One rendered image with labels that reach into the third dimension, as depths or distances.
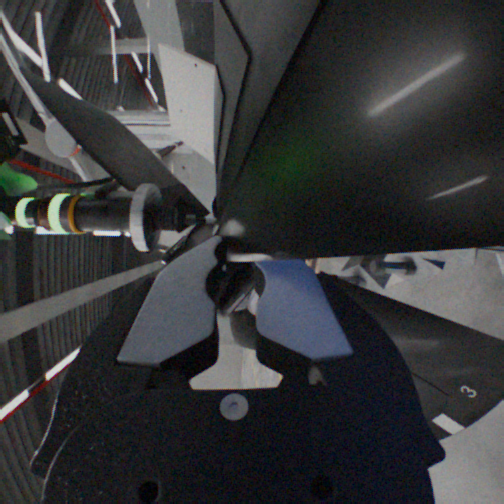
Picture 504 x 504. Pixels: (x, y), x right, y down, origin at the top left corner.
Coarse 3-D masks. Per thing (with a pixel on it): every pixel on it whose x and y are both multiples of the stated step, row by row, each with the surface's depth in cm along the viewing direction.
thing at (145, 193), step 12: (84, 192) 24; (96, 192) 24; (108, 192) 24; (120, 192) 25; (132, 192) 25; (144, 192) 21; (156, 192) 24; (132, 204) 20; (144, 204) 21; (132, 216) 20; (144, 216) 21; (132, 228) 20; (144, 228) 21; (144, 240) 21; (156, 240) 25
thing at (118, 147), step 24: (24, 72) 18; (48, 96) 21; (72, 96) 28; (72, 120) 23; (96, 120) 29; (96, 144) 25; (120, 144) 31; (144, 144) 37; (120, 168) 27; (144, 168) 32
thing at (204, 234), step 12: (216, 204) 33; (216, 216) 36; (192, 228) 30; (204, 228) 29; (180, 240) 29; (192, 240) 28; (204, 240) 27; (168, 252) 28; (180, 252) 27; (168, 264) 27; (240, 264) 28; (228, 276) 27; (240, 276) 28; (252, 276) 29; (228, 288) 27; (240, 288) 28; (252, 288) 31; (216, 300) 26; (228, 300) 27; (216, 312) 27
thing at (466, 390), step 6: (462, 378) 17; (462, 384) 17; (468, 384) 17; (456, 390) 17; (462, 390) 17; (468, 390) 17; (474, 390) 16; (480, 390) 16; (462, 396) 17; (468, 396) 17; (474, 396) 16
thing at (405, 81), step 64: (256, 0) 4; (320, 0) 3; (384, 0) 2; (448, 0) 1; (256, 64) 5; (320, 64) 3; (384, 64) 3; (448, 64) 2; (256, 128) 6; (320, 128) 4; (384, 128) 3; (448, 128) 2; (256, 192) 8; (320, 192) 5; (384, 192) 3; (448, 192) 2; (256, 256) 9; (320, 256) 5
